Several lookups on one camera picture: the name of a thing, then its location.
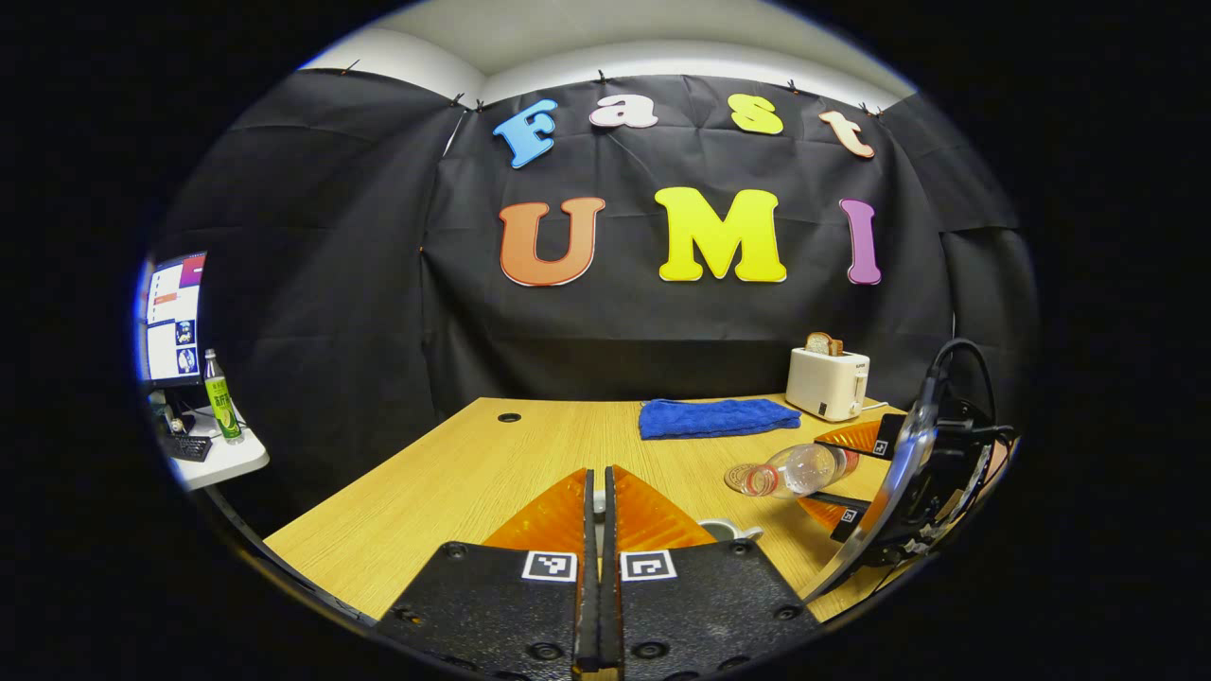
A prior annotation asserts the computer monitor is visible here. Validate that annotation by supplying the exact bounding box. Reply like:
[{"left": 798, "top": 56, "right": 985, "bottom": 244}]
[{"left": 140, "top": 250, "right": 209, "bottom": 388}]

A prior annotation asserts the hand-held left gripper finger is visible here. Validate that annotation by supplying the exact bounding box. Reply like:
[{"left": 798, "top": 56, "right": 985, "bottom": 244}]
[
  {"left": 377, "top": 466, "right": 601, "bottom": 681},
  {"left": 603, "top": 463, "right": 824, "bottom": 681}
]

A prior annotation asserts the blue towel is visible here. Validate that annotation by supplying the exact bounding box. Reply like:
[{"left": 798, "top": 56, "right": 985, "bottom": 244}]
[{"left": 638, "top": 397, "right": 803, "bottom": 442}]

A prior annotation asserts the white toaster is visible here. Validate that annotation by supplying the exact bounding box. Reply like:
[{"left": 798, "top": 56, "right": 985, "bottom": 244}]
[{"left": 784, "top": 345, "right": 872, "bottom": 423}]

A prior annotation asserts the green drink bottle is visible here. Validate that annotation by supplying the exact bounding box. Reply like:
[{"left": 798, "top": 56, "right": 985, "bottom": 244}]
[{"left": 202, "top": 348, "right": 246, "bottom": 446}]

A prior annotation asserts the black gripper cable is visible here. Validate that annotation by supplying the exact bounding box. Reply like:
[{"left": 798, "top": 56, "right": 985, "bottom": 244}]
[{"left": 931, "top": 337, "right": 1001, "bottom": 432}]

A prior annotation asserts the white side table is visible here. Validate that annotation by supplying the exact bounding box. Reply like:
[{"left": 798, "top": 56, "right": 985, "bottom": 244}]
[{"left": 164, "top": 405, "right": 272, "bottom": 492}]

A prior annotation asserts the black keyboard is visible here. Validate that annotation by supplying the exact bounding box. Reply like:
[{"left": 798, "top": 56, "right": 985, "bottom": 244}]
[{"left": 159, "top": 432, "right": 215, "bottom": 463}]

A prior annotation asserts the clear plastic water bottle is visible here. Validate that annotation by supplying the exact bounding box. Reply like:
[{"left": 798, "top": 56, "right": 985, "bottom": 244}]
[{"left": 723, "top": 442, "right": 861, "bottom": 500}]

